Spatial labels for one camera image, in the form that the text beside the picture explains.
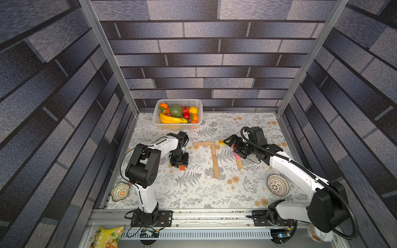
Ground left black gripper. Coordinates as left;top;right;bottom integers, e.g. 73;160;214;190
172;150;190;166

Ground wood block marked 71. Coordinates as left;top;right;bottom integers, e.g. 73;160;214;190
212;155;218;167

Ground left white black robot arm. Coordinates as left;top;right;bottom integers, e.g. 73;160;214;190
123;131;189;227

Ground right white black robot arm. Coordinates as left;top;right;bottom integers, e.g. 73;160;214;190
224;127;359;240

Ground yellow toy banana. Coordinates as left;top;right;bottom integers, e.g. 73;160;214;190
159;113;188;124

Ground green toy mango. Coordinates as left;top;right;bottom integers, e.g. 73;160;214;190
169;105;183;117

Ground white perforated bowl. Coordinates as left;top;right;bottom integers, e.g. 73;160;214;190
267;174;289;196

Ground red toy fruit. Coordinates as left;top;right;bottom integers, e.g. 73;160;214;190
182;106;190;119

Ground yellow toy pepper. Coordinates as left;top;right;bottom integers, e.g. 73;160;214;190
189;106;198;115

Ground orange toy fruit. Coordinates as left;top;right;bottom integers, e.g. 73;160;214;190
159;103;168;110

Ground white plastic basket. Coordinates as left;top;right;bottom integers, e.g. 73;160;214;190
152;99;203;129

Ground patterned ceramic bowl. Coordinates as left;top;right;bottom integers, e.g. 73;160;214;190
110;182;130;202

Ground green snack bag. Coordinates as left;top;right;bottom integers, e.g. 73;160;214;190
90;226;125;248

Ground white lidded cup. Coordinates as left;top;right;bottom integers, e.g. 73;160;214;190
307;226;334;243

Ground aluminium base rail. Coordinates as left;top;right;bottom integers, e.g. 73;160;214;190
81;208;345;248

